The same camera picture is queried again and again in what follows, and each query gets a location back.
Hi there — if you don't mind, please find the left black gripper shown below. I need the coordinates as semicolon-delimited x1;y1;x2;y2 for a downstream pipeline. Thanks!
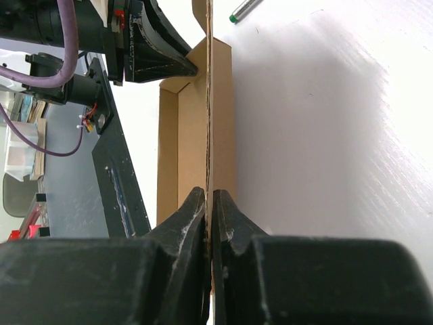
100;1;198;84

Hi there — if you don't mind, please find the green white marker pen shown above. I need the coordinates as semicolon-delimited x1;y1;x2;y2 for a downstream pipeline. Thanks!
229;0;262;24

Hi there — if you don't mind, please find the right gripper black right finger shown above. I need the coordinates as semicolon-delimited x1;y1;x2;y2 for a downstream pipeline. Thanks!
212;190;427;324

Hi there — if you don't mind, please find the cardboard box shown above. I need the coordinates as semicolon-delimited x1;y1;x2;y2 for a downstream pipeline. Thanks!
156;0;237;295

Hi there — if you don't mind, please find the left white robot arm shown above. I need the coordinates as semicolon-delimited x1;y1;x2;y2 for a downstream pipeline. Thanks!
1;1;198;135

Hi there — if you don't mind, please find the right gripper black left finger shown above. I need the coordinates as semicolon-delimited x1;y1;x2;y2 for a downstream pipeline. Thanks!
1;187;210;324

